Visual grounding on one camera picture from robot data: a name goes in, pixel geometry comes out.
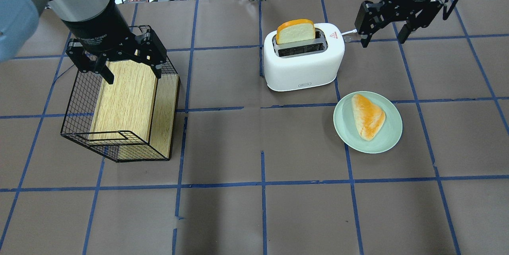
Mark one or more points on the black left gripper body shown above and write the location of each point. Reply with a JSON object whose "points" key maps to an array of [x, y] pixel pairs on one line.
{"points": [[96, 27]]}

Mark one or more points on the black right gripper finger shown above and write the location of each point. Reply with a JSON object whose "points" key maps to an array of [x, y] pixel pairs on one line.
{"points": [[365, 39], [404, 33]]}

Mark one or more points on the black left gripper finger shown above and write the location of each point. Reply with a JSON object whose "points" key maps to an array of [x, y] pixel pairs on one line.
{"points": [[105, 73], [157, 69]]}

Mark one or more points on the white two-slot toaster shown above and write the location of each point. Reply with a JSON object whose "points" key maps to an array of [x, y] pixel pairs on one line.
{"points": [[303, 64]]}

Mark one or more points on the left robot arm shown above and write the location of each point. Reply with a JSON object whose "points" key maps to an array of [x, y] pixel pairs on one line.
{"points": [[19, 19]]}

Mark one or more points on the bread slice in toaster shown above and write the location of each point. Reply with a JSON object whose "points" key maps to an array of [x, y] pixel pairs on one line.
{"points": [[294, 31]]}

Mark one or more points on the wooden board box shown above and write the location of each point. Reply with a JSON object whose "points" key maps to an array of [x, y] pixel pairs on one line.
{"points": [[133, 117]]}

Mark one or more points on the triangular toasted bread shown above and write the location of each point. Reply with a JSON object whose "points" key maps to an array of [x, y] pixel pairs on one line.
{"points": [[369, 118]]}

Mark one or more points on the light green plate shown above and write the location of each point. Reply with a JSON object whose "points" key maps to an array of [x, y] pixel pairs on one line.
{"points": [[387, 137]]}

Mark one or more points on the black wire basket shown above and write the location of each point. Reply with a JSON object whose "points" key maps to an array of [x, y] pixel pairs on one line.
{"points": [[80, 111]]}

